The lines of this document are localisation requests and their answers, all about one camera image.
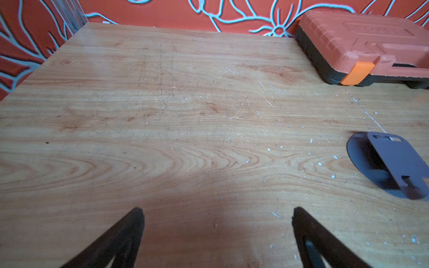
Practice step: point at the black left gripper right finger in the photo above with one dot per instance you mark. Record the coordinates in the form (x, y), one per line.
(317, 246)

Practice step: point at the orange plastic tool case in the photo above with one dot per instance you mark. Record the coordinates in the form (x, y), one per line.
(359, 50)

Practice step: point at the purple-grey phone stand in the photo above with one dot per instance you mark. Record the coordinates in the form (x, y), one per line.
(391, 163)

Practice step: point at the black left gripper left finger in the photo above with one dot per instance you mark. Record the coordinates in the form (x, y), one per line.
(117, 247)

